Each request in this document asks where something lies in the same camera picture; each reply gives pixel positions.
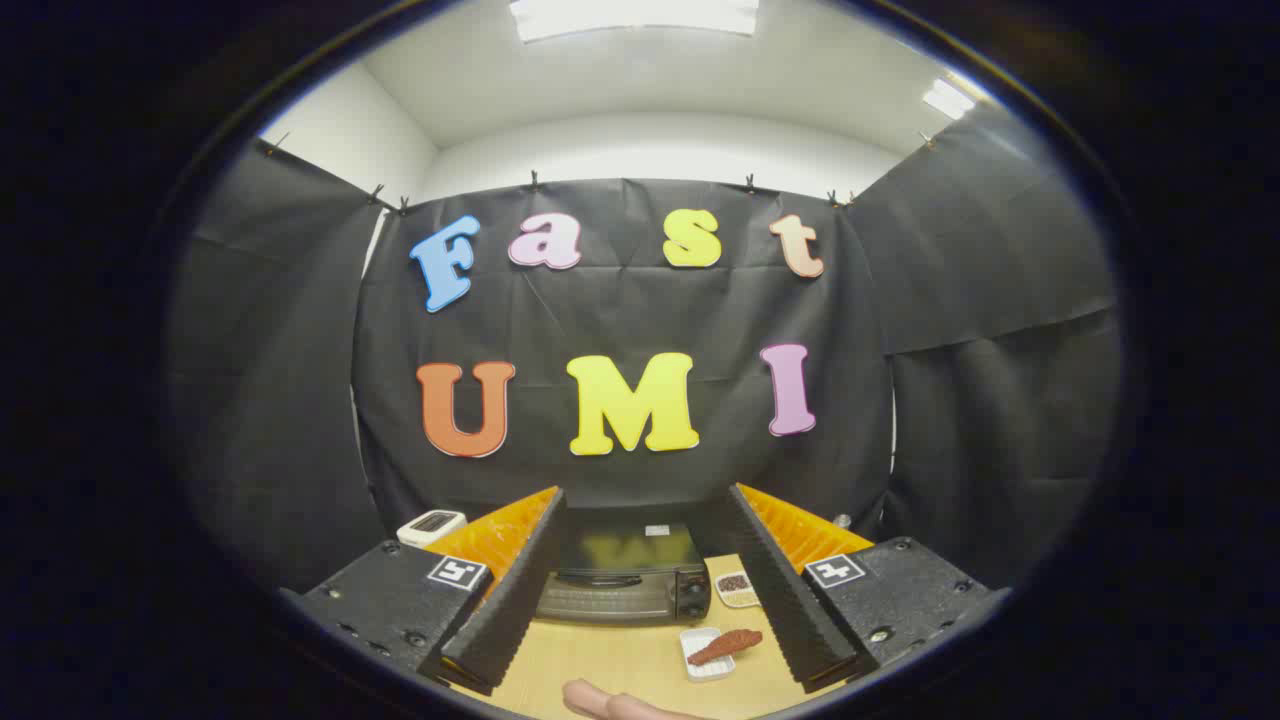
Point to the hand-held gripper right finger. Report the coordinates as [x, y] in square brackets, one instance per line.
[785, 600]

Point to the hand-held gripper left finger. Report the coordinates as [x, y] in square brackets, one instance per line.
[510, 600]

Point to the red meat slice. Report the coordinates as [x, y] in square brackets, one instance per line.
[728, 645]

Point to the black toaster oven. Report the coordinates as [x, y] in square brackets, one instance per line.
[620, 592]

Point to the white bread toaster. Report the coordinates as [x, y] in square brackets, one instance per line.
[430, 524]

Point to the white divided dish with beans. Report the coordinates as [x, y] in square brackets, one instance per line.
[736, 590]

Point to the white rectangular tray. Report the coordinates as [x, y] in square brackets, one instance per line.
[706, 670]

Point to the small ceiling light panel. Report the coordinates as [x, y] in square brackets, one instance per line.
[947, 98]

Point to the large ceiling light panel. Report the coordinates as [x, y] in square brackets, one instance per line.
[635, 15]

